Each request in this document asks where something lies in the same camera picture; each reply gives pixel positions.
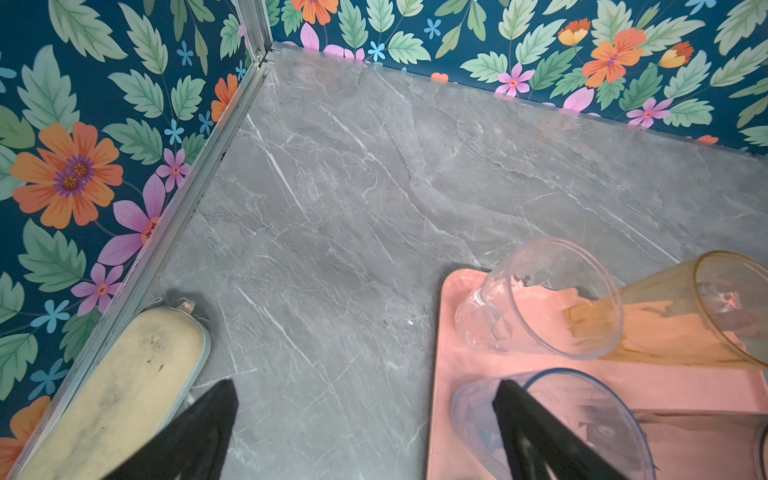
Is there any pink plastic tray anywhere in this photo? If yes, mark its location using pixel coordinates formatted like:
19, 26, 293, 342
426, 269, 767, 479

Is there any beige sponge brush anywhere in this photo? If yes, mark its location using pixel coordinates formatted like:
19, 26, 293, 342
17, 301, 211, 479

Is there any yellow tall cup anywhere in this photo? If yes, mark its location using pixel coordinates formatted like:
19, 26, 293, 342
603, 250, 767, 371

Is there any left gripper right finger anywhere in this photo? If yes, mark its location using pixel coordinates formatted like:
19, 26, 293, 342
492, 380, 624, 479

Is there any grey smoky cup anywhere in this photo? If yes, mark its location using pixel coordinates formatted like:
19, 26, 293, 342
636, 411, 767, 480

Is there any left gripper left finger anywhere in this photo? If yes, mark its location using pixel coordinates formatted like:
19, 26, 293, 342
105, 379, 239, 480

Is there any blue transparent cup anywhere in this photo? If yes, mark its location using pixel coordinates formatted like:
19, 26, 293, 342
451, 368, 656, 479

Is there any clear transparent cup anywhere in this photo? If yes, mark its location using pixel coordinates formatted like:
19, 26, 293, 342
454, 237, 625, 360

